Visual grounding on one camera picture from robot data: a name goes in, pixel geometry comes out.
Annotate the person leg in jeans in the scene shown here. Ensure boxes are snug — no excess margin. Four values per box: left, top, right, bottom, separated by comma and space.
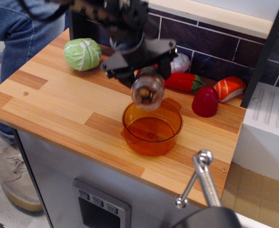
0, 0, 68, 143

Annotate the toy ice cream cone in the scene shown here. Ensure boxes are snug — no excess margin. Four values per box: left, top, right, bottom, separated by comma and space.
170, 53, 190, 73

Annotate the toy salmon sushi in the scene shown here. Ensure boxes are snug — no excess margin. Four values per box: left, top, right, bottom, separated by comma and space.
214, 76, 247, 103

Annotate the green toy cabbage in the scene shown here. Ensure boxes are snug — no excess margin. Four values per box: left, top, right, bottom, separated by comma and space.
64, 38, 102, 71

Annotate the orange transparent plastic pot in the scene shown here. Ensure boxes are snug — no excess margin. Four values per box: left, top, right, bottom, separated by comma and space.
121, 98, 183, 156

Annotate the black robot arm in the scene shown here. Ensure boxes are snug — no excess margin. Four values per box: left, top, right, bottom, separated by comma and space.
19, 0, 177, 87

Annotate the dark red toy egg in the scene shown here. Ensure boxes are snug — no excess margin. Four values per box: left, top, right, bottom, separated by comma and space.
192, 86, 219, 118

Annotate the red toy chili pepper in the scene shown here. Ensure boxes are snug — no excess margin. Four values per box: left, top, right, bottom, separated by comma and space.
135, 64, 205, 92

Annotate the clear almond jar red label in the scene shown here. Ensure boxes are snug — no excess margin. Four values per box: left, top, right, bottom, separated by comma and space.
131, 66, 165, 111

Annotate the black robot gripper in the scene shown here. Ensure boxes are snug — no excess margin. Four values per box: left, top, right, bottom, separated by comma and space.
101, 25, 177, 88

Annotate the black metal shelf post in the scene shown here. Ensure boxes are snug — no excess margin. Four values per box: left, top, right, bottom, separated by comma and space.
240, 10, 279, 108

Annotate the beige sneaker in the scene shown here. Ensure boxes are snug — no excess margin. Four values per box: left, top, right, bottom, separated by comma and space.
0, 137, 43, 212

